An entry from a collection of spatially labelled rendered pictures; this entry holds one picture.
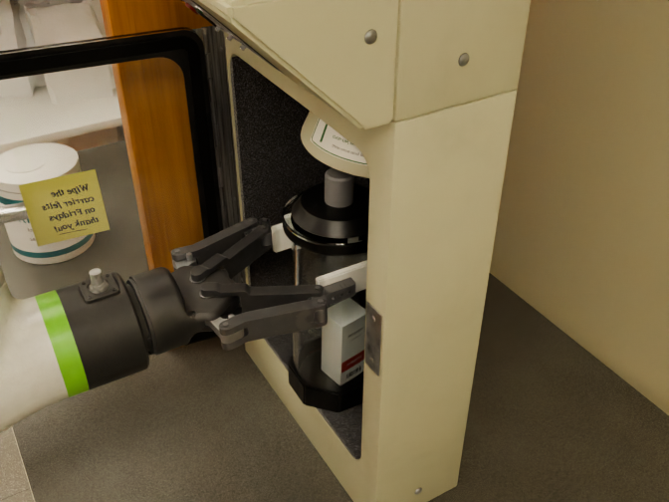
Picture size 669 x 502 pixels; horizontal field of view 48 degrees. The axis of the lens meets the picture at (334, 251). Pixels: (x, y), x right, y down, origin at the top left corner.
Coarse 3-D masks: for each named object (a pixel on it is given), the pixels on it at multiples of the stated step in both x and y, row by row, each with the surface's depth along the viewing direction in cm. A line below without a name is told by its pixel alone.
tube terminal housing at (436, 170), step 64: (448, 0) 48; (512, 0) 51; (256, 64) 69; (448, 64) 51; (512, 64) 54; (384, 128) 52; (448, 128) 54; (384, 192) 55; (448, 192) 57; (384, 256) 58; (448, 256) 61; (384, 320) 61; (448, 320) 66; (384, 384) 66; (448, 384) 71; (320, 448) 86; (384, 448) 71; (448, 448) 78
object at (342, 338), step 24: (288, 216) 71; (312, 240) 68; (336, 240) 68; (360, 240) 68; (312, 264) 71; (336, 264) 70; (336, 312) 73; (360, 312) 74; (312, 336) 76; (336, 336) 75; (360, 336) 76; (312, 360) 78; (336, 360) 77; (360, 360) 78; (312, 384) 80; (336, 384) 79
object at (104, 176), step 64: (128, 64) 72; (0, 128) 71; (64, 128) 73; (128, 128) 76; (0, 192) 74; (64, 192) 77; (128, 192) 80; (192, 192) 83; (0, 256) 78; (64, 256) 81; (128, 256) 84
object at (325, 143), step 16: (304, 128) 69; (320, 128) 66; (304, 144) 68; (320, 144) 66; (336, 144) 64; (352, 144) 63; (320, 160) 66; (336, 160) 65; (352, 160) 64; (368, 176) 63
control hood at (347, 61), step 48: (192, 0) 52; (240, 0) 41; (288, 0) 42; (336, 0) 44; (384, 0) 45; (288, 48) 44; (336, 48) 45; (384, 48) 47; (336, 96) 47; (384, 96) 49
